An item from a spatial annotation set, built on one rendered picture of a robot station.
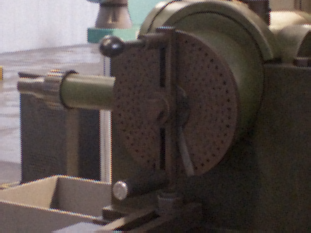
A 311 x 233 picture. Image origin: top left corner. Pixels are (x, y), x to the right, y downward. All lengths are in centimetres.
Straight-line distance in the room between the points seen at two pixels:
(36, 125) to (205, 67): 339
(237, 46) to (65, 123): 317
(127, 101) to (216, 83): 14
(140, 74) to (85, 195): 248
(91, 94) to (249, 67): 22
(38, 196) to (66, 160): 74
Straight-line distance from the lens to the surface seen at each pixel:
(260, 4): 141
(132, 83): 135
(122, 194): 124
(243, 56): 134
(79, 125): 453
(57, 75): 146
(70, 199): 385
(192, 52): 129
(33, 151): 469
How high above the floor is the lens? 137
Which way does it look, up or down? 8 degrees down
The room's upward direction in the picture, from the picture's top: straight up
